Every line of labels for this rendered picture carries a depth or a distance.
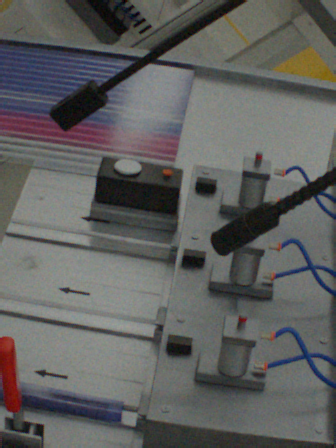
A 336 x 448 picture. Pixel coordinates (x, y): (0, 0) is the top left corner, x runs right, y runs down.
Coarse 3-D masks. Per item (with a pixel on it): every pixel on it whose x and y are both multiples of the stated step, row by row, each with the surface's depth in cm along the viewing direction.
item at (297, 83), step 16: (0, 32) 138; (32, 48) 137; (48, 48) 137; (64, 48) 136; (80, 48) 136; (96, 48) 136; (112, 48) 137; (128, 48) 137; (160, 64) 136; (176, 64) 136; (192, 64) 136; (208, 64) 136; (224, 64) 137; (240, 80) 136; (256, 80) 136; (272, 80) 136; (288, 80) 136; (304, 80) 136; (320, 80) 137
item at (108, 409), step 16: (0, 384) 88; (32, 384) 88; (32, 400) 88; (48, 400) 87; (64, 400) 87; (80, 400) 88; (96, 400) 88; (112, 400) 88; (96, 416) 88; (112, 416) 88
